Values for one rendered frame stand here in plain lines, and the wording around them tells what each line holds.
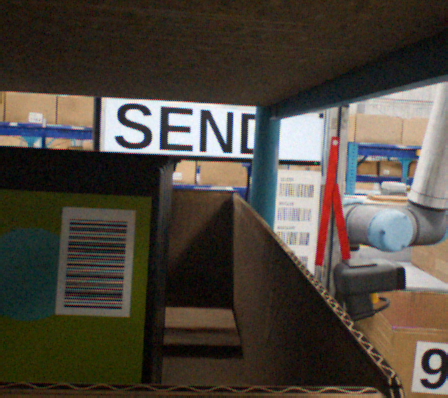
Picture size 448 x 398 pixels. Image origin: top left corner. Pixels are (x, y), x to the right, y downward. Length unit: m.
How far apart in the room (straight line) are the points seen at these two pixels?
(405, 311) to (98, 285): 1.37
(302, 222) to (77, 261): 0.81
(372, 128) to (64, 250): 6.30
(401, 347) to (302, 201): 0.42
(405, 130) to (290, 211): 5.67
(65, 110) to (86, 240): 6.07
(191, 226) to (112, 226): 0.34
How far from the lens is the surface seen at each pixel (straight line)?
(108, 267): 0.16
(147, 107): 0.94
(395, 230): 1.16
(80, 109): 6.19
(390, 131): 6.50
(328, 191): 0.96
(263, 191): 0.52
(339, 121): 0.98
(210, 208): 0.50
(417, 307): 1.51
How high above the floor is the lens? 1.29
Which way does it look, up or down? 3 degrees down
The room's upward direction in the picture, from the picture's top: 3 degrees clockwise
